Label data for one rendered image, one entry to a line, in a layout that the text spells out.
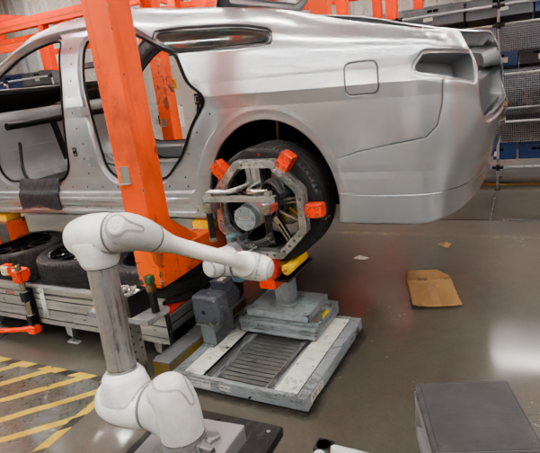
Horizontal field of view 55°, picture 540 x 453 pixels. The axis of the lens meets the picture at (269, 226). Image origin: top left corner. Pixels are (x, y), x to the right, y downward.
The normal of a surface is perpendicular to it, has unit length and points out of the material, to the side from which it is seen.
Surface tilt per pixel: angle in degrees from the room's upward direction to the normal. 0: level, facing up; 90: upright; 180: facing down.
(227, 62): 80
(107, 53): 90
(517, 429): 0
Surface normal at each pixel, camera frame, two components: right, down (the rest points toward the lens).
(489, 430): -0.12, -0.95
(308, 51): -0.47, 0.11
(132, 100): 0.88, 0.03
